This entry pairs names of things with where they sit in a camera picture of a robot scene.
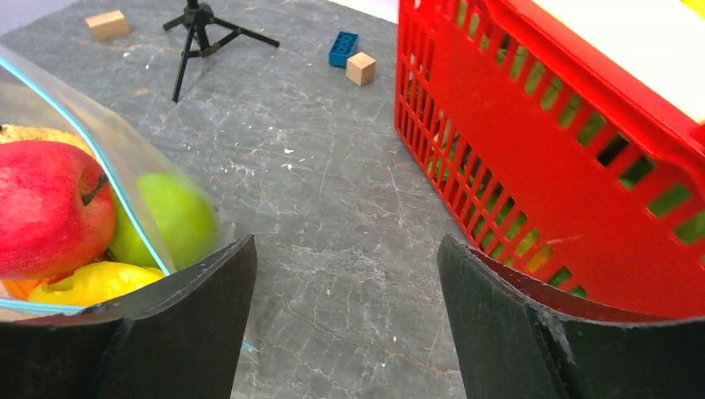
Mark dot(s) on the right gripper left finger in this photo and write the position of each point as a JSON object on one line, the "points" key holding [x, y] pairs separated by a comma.
{"points": [[179, 337]]}

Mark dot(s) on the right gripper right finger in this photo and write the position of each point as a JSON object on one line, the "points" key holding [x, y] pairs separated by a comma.
{"points": [[517, 337]]}

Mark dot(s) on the yellow starfruit toy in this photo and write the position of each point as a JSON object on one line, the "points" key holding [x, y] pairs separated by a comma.
{"points": [[94, 283]]}

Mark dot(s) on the green apple toy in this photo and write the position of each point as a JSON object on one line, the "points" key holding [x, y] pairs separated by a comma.
{"points": [[184, 216]]}

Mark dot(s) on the clear zip top bag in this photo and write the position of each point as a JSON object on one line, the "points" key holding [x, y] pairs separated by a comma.
{"points": [[31, 96]]}

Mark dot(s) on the red apple toy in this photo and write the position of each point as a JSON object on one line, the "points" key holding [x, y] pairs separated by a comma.
{"points": [[57, 209]]}

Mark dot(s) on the yellow lemon toy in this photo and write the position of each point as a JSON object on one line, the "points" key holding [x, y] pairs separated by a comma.
{"points": [[12, 133]]}

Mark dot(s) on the orange fruit toy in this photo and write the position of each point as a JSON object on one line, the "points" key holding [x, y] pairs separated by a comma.
{"points": [[20, 289]]}

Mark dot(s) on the red plastic basket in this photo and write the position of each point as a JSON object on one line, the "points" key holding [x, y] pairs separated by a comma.
{"points": [[552, 158]]}

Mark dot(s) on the black tripod stand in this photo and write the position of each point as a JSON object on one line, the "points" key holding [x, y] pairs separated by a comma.
{"points": [[195, 17]]}

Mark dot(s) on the small wooden cube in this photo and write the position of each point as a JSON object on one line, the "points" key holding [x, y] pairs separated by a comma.
{"points": [[361, 68]]}

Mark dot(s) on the wooden block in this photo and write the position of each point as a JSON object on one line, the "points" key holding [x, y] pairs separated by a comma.
{"points": [[109, 25]]}

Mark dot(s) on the blue toy brick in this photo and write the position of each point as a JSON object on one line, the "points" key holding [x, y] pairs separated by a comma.
{"points": [[344, 46]]}

